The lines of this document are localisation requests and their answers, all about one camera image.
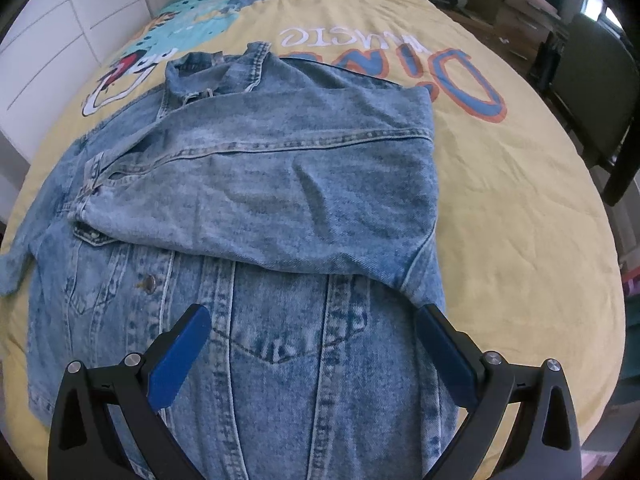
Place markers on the dark office chair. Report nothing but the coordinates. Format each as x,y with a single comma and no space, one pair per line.
591,76

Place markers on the white wardrobe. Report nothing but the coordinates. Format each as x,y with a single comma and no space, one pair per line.
50,51

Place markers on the brown cardboard boxes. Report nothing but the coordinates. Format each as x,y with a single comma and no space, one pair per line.
520,27

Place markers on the yellow dinosaur print bedspread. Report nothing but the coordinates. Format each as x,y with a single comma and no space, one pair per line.
525,253

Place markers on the blue denim jacket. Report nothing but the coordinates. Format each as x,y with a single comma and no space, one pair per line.
297,202

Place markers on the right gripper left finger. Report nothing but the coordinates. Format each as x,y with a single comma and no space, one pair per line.
84,443

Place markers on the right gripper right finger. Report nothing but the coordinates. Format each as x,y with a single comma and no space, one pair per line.
543,442

